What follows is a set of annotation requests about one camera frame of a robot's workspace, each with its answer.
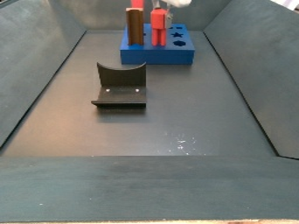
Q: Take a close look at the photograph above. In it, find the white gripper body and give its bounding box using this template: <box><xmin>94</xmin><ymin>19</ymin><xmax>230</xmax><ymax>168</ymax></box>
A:
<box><xmin>161</xmin><ymin>0</ymin><xmax>192</xmax><ymax>8</ymax></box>

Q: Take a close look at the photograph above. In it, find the brown wooden peg block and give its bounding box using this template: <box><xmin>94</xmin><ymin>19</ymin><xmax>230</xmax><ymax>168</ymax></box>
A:
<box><xmin>125</xmin><ymin>8</ymin><xmax>144</xmax><ymax>46</ymax></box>

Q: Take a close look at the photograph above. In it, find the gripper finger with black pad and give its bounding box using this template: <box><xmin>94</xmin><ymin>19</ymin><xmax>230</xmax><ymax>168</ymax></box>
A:
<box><xmin>152</xmin><ymin>0</ymin><xmax>160</xmax><ymax>10</ymax></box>

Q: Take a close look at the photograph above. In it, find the red peg far left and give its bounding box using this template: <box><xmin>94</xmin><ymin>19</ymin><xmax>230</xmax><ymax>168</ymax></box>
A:
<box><xmin>130</xmin><ymin>0</ymin><xmax>144</xmax><ymax>8</ymax></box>

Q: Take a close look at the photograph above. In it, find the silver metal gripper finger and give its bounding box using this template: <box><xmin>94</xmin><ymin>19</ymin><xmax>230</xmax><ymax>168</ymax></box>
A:
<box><xmin>164</xmin><ymin>9</ymin><xmax>173</xmax><ymax>29</ymax></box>

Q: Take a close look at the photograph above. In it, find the blue shape sorter board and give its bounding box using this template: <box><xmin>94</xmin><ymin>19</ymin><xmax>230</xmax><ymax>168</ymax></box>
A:
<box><xmin>118</xmin><ymin>24</ymin><xmax>194</xmax><ymax>65</ymax></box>

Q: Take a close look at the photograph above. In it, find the red three prong block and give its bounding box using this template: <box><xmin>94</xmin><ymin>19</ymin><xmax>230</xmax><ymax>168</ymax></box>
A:
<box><xmin>150</xmin><ymin>8</ymin><xmax>166</xmax><ymax>46</ymax></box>

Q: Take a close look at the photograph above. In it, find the black curved holder stand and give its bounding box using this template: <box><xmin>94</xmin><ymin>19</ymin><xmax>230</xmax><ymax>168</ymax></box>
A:
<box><xmin>90</xmin><ymin>64</ymin><xmax>146</xmax><ymax>108</ymax></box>

